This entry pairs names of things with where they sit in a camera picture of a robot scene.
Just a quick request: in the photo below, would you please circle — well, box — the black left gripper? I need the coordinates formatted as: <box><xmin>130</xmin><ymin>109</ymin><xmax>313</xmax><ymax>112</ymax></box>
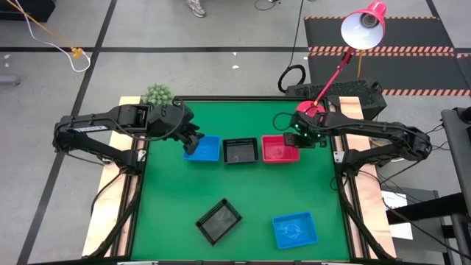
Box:
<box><xmin>149</xmin><ymin>102</ymin><xmax>206</xmax><ymax>156</ymax></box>

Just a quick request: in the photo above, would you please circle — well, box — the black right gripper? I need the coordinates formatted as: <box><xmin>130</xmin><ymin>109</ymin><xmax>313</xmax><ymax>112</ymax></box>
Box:
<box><xmin>283</xmin><ymin>109</ymin><xmax>329</xmax><ymax>149</ymax></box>

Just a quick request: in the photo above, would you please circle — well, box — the blue plastic basket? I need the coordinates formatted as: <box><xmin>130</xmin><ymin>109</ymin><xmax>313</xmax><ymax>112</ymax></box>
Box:
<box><xmin>182</xmin><ymin>135</ymin><xmax>222</xmax><ymax>163</ymax></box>
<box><xmin>272</xmin><ymin>211</ymin><xmax>319</xmax><ymax>250</ymax></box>

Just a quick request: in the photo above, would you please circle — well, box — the red slotted plastic basket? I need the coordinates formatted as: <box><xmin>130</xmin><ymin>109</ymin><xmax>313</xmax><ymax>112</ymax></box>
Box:
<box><xmin>261</xmin><ymin>134</ymin><xmax>301</xmax><ymax>164</ymax></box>

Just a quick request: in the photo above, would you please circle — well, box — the black slotted plastic basket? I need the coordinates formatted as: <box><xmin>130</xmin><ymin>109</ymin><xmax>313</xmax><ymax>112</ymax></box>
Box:
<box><xmin>222</xmin><ymin>137</ymin><xmax>260</xmax><ymax>165</ymax></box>
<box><xmin>195</xmin><ymin>198</ymin><xmax>243</xmax><ymax>247</ymax></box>

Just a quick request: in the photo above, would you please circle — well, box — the green artificial succulent plant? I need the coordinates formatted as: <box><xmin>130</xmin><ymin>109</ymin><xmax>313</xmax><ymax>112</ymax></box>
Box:
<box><xmin>141</xmin><ymin>82</ymin><xmax>176</xmax><ymax>107</ymax></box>

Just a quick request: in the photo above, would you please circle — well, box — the green table mat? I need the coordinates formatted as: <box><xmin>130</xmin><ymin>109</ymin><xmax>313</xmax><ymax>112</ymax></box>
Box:
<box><xmin>130</xmin><ymin>99</ymin><xmax>350</xmax><ymax>261</ymax></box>

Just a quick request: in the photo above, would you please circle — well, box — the black perforated case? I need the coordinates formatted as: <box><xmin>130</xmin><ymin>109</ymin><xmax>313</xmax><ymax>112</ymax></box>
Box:
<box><xmin>285</xmin><ymin>79</ymin><xmax>388</xmax><ymax>124</ymax></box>

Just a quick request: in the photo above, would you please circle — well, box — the wooden table side board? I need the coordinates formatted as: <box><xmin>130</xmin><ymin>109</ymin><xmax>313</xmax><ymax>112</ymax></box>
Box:
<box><xmin>81</xmin><ymin>96</ymin><xmax>152</xmax><ymax>258</ymax></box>
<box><xmin>330</xmin><ymin>96</ymin><xmax>397</xmax><ymax>258</ymax></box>

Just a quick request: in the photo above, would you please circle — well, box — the red desk lamp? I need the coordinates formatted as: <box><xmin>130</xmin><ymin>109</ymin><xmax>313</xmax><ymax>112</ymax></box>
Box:
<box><xmin>296</xmin><ymin>0</ymin><xmax>388</xmax><ymax>119</ymax></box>

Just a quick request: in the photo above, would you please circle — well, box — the black mat with striped edges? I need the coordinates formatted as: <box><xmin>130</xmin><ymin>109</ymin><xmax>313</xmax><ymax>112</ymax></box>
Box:
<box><xmin>303</xmin><ymin>15</ymin><xmax>456</xmax><ymax>52</ymax></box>
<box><xmin>307</xmin><ymin>51</ymin><xmax>471</xmax><ymax>97</ymax></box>

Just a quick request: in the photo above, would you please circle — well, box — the person's shoe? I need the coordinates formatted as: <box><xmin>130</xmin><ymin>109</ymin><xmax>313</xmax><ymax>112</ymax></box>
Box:
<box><xmin>186</xmin><ymin>0</ymin><xmax>208</xmax><ymax>18</ymax></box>

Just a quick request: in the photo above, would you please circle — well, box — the white paper sheet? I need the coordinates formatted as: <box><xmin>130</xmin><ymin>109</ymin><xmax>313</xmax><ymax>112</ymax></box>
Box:
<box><xmin>381</xmin><ymin>190</ymin><xmax>414</xmax><ymax>241</ymax></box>

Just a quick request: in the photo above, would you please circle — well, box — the dark grey equipment stand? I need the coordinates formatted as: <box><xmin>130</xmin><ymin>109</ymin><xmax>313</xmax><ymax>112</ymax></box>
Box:
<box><xmin>382</xmin><ymin>106</ymin><xmax>471</xmax><ymax>265</ymax></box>

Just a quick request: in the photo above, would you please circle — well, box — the grey metal foot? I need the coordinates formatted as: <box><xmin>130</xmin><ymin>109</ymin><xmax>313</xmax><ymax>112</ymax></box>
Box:
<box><xmin>0</xmin><ymin>74</ymin><xmax>21</xmax><ymax>86</ymax></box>

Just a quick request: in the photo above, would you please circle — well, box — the black box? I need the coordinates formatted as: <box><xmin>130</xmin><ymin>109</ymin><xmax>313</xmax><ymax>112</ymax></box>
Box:
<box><xmin>0</xmin><ymin>0</ymin><xmax>57</xmax><ymax>23</ymax></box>

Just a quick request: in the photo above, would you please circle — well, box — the black coiled cable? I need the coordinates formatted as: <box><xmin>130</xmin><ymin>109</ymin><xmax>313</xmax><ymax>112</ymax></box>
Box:
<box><xmin>277</xmin><ymin>0</ymin><xmax>308</xmax><ymax>94</ymax></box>

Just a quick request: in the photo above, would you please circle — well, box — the black metal table frame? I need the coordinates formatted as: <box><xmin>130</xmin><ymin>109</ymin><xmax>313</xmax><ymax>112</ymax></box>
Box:
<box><xmin>88</xmin><ymin>94</ymin><xmax>397</xmax><ymax>265</ymax></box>

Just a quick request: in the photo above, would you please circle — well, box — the white cable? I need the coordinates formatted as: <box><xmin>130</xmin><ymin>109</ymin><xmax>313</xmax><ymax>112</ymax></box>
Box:
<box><xmin>14</xmin><ymin>0</ymin><xmax>91</xmax><ymax>74</ymax></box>

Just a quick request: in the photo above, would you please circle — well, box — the black cable loop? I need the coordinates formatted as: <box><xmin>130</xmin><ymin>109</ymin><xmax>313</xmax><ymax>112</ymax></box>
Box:
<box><xmin>253</xmin><ymin>0</ymin><xmax>281</xmax><ymax>11</ymax></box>

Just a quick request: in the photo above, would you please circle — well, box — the orange cord with yellow clip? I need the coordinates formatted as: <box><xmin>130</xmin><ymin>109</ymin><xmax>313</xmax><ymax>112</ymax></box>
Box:
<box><xmin>5</xmin><ymin>0</ymin><xmax>84</xmax><ymax>60</ymax></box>

